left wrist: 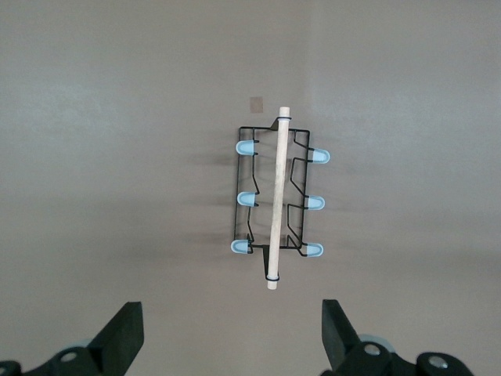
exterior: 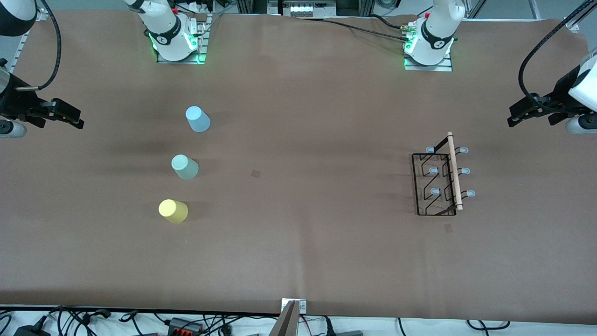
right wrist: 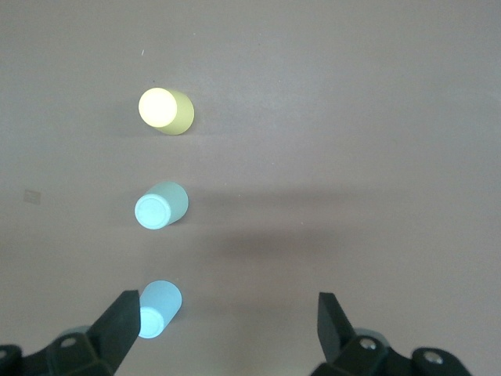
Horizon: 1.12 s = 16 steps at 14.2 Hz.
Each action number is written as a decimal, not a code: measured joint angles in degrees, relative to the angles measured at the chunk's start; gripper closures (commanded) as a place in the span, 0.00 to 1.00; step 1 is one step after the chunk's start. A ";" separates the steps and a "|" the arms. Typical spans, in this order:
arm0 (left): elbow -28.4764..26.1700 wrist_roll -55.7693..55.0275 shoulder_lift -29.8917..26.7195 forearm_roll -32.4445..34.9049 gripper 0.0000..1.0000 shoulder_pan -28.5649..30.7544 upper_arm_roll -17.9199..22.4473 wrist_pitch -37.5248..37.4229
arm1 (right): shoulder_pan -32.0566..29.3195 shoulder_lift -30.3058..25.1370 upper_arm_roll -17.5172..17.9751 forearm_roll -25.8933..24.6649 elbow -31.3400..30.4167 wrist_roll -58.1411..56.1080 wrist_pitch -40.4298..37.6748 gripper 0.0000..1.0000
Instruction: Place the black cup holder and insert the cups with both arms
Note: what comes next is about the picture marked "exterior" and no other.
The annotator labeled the light blue plastic cup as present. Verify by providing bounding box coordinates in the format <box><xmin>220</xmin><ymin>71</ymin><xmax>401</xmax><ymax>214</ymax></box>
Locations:
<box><xmin>185</xmin><ymin>106</ymin><xmax>211</xmax><ymax>133</ymax></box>

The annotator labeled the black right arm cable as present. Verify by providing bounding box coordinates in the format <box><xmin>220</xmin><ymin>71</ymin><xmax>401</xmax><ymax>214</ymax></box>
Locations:
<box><xmin>16</xmin><ymin>0</ymin><xmax>62</xmax><ymax>91</ymax></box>

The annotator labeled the looped black floor cable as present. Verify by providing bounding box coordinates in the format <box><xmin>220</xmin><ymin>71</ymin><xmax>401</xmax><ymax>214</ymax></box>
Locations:
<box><xmin>466</xmin><ymin>319</ymin><xmax>512</xmax><ymax>331</ymax></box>

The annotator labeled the yellow plastic cup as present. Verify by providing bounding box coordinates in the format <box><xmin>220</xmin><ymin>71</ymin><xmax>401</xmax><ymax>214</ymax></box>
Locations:
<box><xmin>159</xmin><ymin>199</ymin><xmax>189</xmax><ymax>224</ymax></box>

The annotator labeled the teal green plastic cup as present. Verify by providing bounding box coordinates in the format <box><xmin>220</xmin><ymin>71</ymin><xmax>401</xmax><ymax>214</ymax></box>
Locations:
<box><xmin>171</xmin><ymin>154</ymin><xmax>200</xmax><ymax>181</ymax></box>

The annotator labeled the aluminium frame rail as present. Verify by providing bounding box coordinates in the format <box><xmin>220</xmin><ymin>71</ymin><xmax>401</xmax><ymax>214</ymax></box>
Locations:
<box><xmin>562</xmin><ymin>0</ymin><xmax>597</xmax><ymax>32</ymax></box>
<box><xmin>8</xmin><ymin>10</ymin><xmax>49</xmax><ymax>73</ymax></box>

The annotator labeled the brown table cover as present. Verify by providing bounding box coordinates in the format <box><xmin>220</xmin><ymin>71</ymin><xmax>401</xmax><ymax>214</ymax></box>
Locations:
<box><xmin>0</xmin><ymin>10</ymin><xmax>597</xmax><ymax>325</ymax></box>

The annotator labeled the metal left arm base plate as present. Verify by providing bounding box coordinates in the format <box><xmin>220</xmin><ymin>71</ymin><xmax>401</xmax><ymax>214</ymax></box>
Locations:
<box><xmin>404</xmin><ymin>50</ymin><xmax>453</xmax><ymax>72</ymax></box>

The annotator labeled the aluminium profile beam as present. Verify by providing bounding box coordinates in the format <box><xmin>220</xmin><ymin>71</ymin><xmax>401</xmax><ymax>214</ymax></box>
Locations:
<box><xmin>270</xmin><ymin>300</ymin><xmax>301</xmax><ymax>336</ymax></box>

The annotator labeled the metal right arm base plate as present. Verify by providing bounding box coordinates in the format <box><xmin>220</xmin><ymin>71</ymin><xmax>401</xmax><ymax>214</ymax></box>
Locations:
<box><xmin>156</xmin><ymin>14</ymin><xmax>208</xmax><ymax>65</ymax></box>

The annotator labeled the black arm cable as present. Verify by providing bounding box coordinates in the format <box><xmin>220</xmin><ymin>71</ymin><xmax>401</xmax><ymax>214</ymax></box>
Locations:
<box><xmin>519</xmin><ymin>0</ymin><xmax>597</xmax><ymax>113</ymax></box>
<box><xmin>16</xmin><ymin>0</ymin><xmax>62</xmax><ymax>91</ymax></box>

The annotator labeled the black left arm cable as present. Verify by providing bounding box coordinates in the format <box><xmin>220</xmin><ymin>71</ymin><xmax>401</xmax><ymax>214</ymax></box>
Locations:
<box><xmin>519</xmin><ymin>0</ymin><xmax>597</xmax><ymax>113</ymax></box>

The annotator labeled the black orange terminal block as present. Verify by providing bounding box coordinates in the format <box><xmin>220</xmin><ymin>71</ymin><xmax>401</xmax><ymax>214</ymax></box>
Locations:
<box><xmin>167</xmin><ymin>317</ymin><xmax>204</xmax><ymax>336</ymax></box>

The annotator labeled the black power adapter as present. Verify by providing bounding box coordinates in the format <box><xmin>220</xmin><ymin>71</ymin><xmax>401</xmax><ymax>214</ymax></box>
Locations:
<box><xmin>13</xmin><ymin>324</ymin><xmax>51</xmax><ymax>336</ymax></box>

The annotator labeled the long black base cable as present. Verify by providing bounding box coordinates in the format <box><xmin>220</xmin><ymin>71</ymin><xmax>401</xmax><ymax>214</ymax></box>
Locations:
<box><xmin>298</xmin><ymin>17</ymin><xmax>412</xmax><ymax>42</ymax></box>

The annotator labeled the black wire cup holder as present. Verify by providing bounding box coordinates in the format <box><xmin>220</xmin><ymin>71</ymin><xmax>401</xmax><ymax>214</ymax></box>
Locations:
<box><xmin>412</xmin><ymin>132</ymin><xmax>476</xmax><ymax>217</ymax></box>

